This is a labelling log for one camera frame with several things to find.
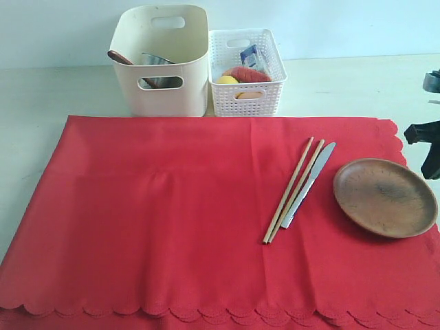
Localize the orange cheese wedge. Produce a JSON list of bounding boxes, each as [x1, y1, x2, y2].
[[235, 91, 263, 100]]

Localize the wooden chopstick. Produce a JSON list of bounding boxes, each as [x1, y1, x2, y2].
[[268, 140, 325, 243], [263, 137, 314, 244]]

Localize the yellow lemon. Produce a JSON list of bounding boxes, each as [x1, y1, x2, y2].
[[215, 76, 239, 85]]

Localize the steel table knife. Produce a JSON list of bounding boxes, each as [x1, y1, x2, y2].
[[281, 142, 336, 229]]

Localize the red sausage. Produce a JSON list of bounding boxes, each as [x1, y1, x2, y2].
[[230, 67, 272, 83]]

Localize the stainless steel cup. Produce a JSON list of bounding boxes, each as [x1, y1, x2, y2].
[[139, 52, 183, 89]]

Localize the blue white milk carton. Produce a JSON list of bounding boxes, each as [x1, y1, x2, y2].
[[240, 44, 270, 75]]

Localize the brown wooden spoon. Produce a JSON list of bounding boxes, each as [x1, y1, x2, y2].
[[107, 50, 159, 89]]

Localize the brown wooden plate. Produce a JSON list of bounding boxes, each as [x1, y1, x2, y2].
[[333, 158, 438, 239]]

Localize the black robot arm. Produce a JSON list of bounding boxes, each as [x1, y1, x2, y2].
[[404, 70, 439, 180]]

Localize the white perforated plastic basket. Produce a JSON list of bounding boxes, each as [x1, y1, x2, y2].
[[208, 28, 287, 116]]

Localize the red scalloped table cloth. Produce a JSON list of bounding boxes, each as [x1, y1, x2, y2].
[[1, 116, 439, 329]]

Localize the cream plastic bin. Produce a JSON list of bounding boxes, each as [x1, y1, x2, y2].
[[109, 5, 209, 117]]

